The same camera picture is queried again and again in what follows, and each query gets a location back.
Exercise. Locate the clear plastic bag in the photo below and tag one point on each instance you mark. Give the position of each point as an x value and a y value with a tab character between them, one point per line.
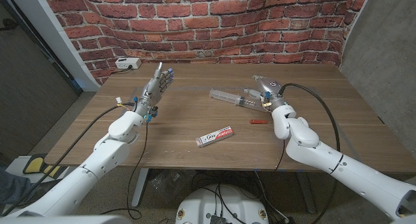
167	183

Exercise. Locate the white red toothpaste box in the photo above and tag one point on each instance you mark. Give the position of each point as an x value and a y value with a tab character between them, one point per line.
214	136

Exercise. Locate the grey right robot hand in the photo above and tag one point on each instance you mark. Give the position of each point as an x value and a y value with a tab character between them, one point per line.
271	91

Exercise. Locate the yellow white foot pedal unit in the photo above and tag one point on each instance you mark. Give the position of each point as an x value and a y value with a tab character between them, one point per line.
34	164

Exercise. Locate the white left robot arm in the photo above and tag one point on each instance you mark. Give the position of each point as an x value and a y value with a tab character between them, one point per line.
104	156

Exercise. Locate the person's leg in jeans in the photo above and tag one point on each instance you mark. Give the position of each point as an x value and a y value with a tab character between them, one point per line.
13	188

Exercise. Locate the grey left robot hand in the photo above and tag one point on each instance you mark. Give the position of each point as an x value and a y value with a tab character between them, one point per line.
152	92

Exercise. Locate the grey table leg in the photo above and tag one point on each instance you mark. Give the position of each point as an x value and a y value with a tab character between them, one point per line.
139	188
305	193

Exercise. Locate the white power strip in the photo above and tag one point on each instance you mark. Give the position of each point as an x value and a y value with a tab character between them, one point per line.
128	63

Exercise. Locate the clear plastic syringe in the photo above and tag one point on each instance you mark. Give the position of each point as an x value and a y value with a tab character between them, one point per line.
227	97

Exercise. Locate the printed red brick backdrop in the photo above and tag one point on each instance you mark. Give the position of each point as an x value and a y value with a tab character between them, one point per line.
208	26

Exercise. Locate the white robot torso base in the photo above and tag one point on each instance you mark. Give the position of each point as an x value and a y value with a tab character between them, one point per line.
221	204

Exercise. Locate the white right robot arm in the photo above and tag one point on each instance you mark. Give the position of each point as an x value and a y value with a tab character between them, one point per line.
325	152

